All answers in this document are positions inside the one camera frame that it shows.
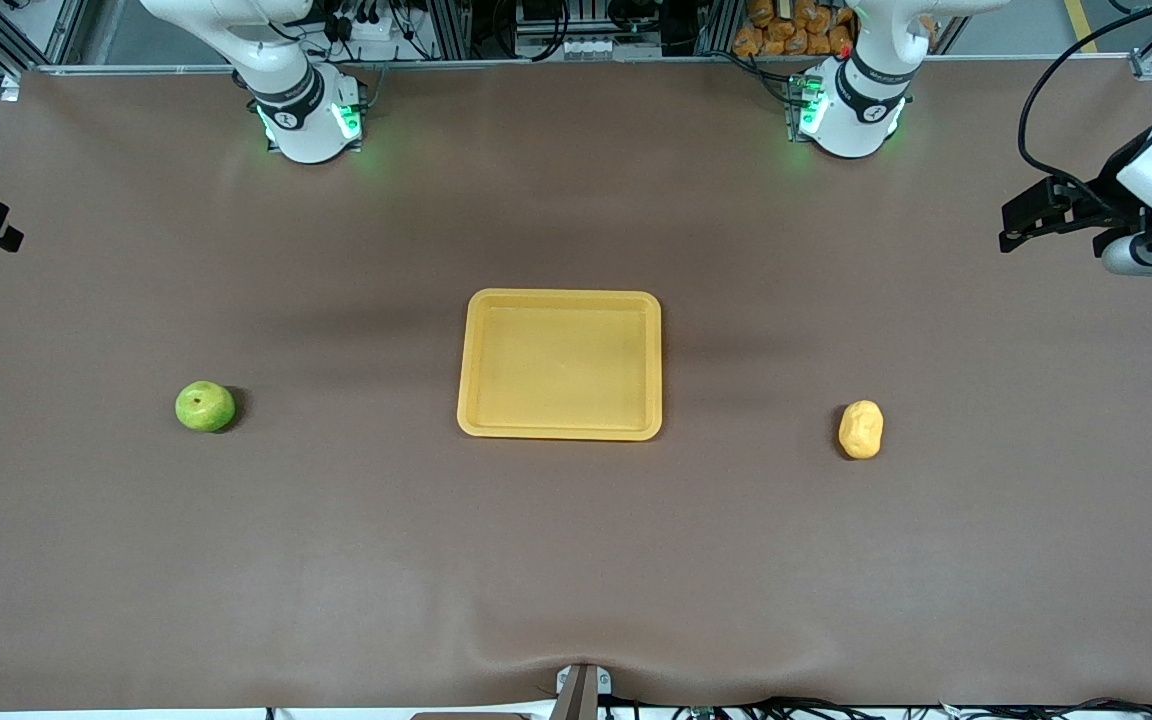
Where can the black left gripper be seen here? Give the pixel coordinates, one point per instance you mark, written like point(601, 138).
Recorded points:
point(1108, 187)

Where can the green apple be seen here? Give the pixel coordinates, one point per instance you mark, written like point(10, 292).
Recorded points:
point(204, 407)

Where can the yellow potato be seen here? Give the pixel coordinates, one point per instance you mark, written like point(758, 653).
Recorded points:
point(861, 429)

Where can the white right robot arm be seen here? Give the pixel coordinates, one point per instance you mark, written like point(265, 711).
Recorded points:
point(301, 110)

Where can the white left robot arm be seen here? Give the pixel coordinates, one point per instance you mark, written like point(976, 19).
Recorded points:
point(856, 110)

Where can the yellow plastic tray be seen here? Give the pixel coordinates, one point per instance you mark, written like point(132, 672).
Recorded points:
point(560, 365)

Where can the white power strip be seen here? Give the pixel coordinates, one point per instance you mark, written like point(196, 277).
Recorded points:
point(368, 28)

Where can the brown table mat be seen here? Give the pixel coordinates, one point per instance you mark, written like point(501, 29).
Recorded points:
point(576, 560)

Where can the aluminium table edge rail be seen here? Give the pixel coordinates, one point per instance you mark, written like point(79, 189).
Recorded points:
point(576, 62)

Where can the grey front camera mount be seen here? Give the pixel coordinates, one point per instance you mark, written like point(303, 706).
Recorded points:
point(582, 692)

